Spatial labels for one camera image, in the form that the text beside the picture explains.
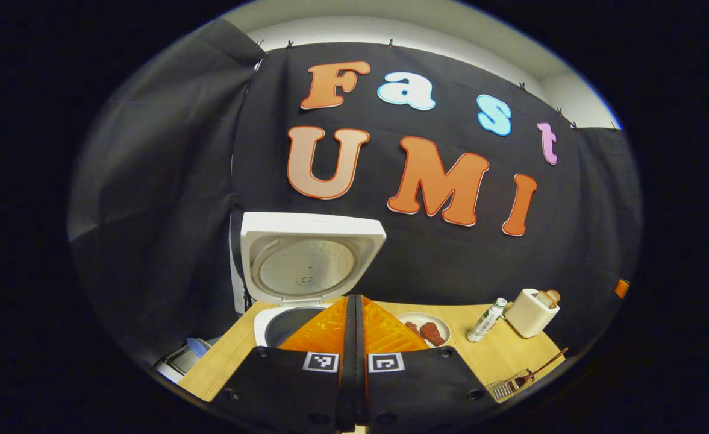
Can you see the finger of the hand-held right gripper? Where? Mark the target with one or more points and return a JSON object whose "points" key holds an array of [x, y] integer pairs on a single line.
{"points": [[622, 289]]}

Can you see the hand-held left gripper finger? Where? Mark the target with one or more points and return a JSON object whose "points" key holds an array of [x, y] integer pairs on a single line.
{"points": [[348, 361], [361, 361]]}

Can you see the white rice cooker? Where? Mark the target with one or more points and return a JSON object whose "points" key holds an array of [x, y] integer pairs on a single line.
{"points": [[306, 265]]}

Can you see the dark wooden spoon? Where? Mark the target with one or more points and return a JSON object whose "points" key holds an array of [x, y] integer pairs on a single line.
{"points": [[544, 364]]}

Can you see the red-brown meat piece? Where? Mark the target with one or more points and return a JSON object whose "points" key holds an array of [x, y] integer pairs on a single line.
{"points": [[432, 334], [413, 328]]}

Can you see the toast bread slice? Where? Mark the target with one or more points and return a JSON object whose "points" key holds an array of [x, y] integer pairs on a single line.
{"points": [[554, 296], [544, 298]]}

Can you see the white round plate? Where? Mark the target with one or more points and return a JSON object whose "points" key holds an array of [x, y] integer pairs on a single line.
{"points": [[444, 328]]}

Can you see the cream toaster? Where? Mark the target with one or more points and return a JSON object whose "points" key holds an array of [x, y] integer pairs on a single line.
{"points": [[529, 316]]}

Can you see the white plastic bottle green label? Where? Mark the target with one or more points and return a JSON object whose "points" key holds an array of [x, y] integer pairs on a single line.
{"points": [[485, 322]]}

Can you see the black backdrop cloth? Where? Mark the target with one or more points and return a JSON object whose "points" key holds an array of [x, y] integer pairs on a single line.
{"points": [[450, 259]]}

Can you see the grey and blue device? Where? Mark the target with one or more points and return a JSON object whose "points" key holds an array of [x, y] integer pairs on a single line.
{"points": [[188, 357]]}

